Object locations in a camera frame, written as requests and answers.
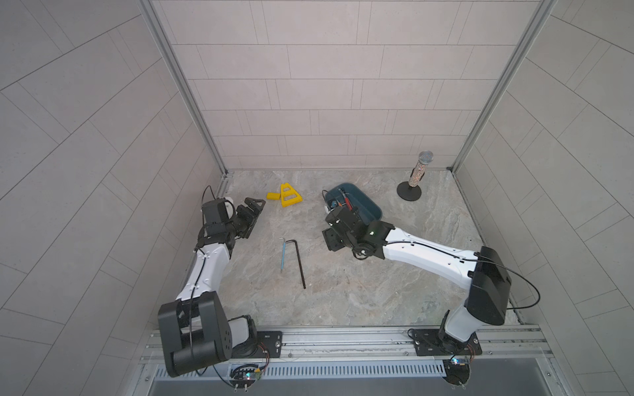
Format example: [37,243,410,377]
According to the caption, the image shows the left circuit board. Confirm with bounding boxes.
[229,364,264,392]

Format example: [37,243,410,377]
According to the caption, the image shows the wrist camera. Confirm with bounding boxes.
[201,197,236,227]
[325,206,366,238]

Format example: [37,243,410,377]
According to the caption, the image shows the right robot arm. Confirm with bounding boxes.
[324,206,512,354]

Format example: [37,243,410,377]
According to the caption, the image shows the yellow rectangular block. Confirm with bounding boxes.
[266,192,281,201]

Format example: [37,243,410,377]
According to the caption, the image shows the circuit board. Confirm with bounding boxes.
[442,358,471,389]
[229,364,264,392]

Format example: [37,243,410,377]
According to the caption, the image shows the teal storage box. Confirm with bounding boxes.
[322,182,382,224]

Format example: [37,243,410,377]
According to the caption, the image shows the red handled hex key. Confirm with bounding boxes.
[342,193,353,211]

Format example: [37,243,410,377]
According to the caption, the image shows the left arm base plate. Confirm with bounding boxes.
[232,331,283,359]

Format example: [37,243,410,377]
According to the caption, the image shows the glitter microphone on stand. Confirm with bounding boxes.
[396,150,434,201]

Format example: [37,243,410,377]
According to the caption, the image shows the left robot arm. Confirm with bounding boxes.
[158,197,266,377]

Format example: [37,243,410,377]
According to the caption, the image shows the aluminium mounting rail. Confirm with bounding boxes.
[143,324,553,366]

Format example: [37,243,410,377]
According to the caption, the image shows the right circuit board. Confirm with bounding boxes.
[442,358,471,389]

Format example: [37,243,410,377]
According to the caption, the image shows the small black hex key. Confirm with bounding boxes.
[285,239,307,290]

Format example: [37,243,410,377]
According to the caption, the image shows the blue handled hex key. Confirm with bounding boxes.
[280,239,287,273]

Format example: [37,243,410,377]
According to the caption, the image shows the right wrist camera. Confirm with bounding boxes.
[325,206,366,238]

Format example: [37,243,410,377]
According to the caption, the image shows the yellow triangular frame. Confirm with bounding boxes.
[280,183,303,208]

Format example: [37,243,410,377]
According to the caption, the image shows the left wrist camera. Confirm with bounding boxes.
[201,197,236,227]

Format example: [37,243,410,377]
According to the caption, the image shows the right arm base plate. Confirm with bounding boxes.
[407,328,482,356]

